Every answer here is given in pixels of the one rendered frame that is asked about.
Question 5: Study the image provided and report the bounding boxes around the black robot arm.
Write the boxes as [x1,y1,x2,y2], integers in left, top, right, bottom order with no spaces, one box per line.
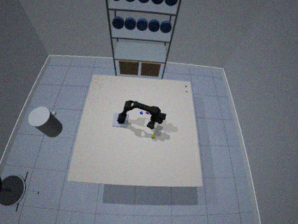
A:
[117,100,166,124]

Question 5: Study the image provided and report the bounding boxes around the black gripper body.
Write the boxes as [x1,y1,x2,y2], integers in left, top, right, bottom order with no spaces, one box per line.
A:
[147,116,157,129]

